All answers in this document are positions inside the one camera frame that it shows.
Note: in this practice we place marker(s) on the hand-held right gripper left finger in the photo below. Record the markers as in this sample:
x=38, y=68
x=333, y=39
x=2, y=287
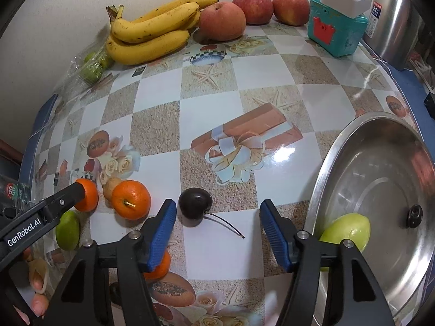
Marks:
x=162, y=234

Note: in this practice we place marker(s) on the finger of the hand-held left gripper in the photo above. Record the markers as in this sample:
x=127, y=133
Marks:
x=69, y=195

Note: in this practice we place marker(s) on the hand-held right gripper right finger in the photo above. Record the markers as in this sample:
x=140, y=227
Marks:
x=274, y=237

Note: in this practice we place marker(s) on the dark green mango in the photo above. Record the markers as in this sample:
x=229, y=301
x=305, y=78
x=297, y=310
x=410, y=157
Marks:
x=68, y=231

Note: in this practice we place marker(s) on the stainless steel basin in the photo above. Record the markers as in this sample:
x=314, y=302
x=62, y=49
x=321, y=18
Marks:
x=373, y=176

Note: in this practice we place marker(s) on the person's left hand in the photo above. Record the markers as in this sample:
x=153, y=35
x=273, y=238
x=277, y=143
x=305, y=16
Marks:
x=38, y=278

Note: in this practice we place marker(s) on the clear bottle red green label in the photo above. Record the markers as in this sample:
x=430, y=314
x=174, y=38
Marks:
x=12, y=193

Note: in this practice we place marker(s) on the small tan longan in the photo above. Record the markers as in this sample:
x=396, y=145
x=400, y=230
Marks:
x=110, y=188

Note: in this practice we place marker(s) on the orange mandarin with stem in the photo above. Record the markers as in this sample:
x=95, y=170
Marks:
x=131, y=198

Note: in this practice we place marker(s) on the pale green mango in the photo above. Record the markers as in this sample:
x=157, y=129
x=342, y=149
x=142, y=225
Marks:
x=350, y=231

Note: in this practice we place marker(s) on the clear bag of green jujubes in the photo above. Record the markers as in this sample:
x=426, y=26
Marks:
x=93, y=69

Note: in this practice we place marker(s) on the yellow banana bunch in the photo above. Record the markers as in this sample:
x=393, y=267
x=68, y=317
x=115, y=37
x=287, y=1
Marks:
x=149, y=29

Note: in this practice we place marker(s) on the black device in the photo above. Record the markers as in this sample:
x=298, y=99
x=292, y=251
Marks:
x=430, y=105

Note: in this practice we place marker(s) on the teal plastic box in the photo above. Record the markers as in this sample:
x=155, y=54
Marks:
x=336, y=39

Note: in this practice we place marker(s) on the red apple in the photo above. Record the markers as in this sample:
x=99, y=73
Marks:
x=253, y=6
x=291, y=6
x=222, y=21

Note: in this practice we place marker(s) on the stainless steel kettle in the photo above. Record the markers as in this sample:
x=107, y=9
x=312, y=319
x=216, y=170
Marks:
x=397, y=23

